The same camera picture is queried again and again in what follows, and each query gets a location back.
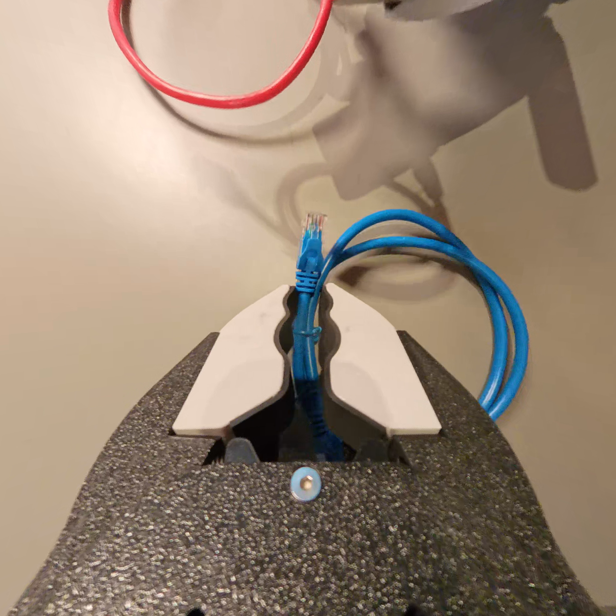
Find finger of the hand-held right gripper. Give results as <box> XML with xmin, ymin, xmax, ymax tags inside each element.
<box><xmin>382</xmin><ymin>0</ymin><xmax>564</xmax><ymax>22</ymax></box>

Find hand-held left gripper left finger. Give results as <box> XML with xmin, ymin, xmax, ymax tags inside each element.
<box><xmin>172</xmin><ymin>284</ymin><xmax>295</xmax><ymax>439</ymax></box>

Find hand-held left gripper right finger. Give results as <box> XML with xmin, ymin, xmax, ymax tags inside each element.
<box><xmin>321</xmin><ymin>283</ymin><xmax>442</xmax><ymax>438</ymax></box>

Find blue ethernet cable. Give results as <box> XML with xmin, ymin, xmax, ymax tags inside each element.
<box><xmin>294</xmin><ymin>209</ymin><xmax>530</xmax><ymax>463</ymax></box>

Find red ethernet cable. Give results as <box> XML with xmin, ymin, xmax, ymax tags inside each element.
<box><xmin>108</xmin><ymin>0</ymin><xmax>334</xmax><ymax>109</ymax></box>

